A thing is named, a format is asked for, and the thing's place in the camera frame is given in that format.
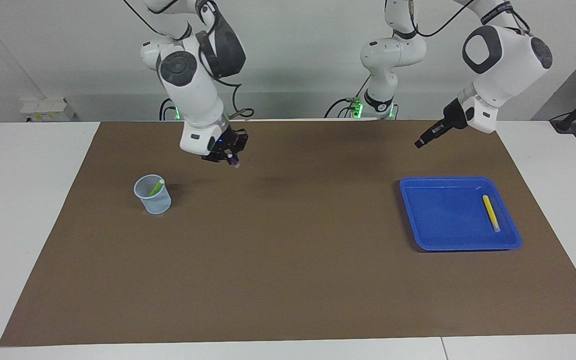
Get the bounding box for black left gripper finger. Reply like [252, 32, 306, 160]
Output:
[418, 125, 445, 149]
[414, 121, 442, 147]

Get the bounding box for yellow pen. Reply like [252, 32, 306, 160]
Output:
[482, 194, 501, 233]

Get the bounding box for translucent light blue cup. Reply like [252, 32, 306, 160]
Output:
[133, 174, 172, 215]

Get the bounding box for blue plastic tray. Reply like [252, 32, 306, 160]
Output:
[399, 176, 523, 252]

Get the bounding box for brown table mat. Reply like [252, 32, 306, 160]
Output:
[0, 119, 576, 348]

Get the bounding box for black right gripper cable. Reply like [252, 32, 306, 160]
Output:
[195, 0, 255, 121]

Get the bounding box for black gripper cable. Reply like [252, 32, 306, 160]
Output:
[408, 0, 529, 38]
[195, 0, 255, 121]

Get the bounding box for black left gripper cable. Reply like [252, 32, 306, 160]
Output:
[408, 0, 529, 38]

